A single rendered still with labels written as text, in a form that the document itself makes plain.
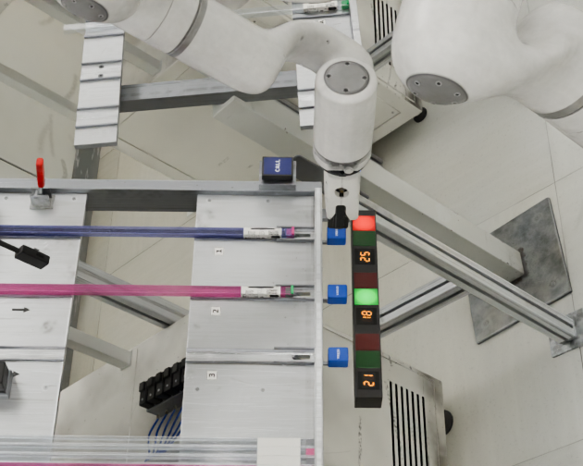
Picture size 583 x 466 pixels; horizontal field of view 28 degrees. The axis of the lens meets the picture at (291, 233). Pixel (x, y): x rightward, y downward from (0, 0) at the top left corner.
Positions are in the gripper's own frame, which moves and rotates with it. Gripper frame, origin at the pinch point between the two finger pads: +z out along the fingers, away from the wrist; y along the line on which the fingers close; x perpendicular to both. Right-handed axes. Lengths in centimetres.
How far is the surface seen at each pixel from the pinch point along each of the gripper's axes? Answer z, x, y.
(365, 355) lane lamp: 6.2, -4.1, -21.1
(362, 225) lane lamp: 6.2, -4.1, 2.9
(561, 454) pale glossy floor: 59, -44, -12
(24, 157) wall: 178, 104, 154
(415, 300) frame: 44.0, -16.5, 12.5
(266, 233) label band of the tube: 4.1, 11.2, -0.4
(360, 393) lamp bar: 6.3, -3.1, -27.3
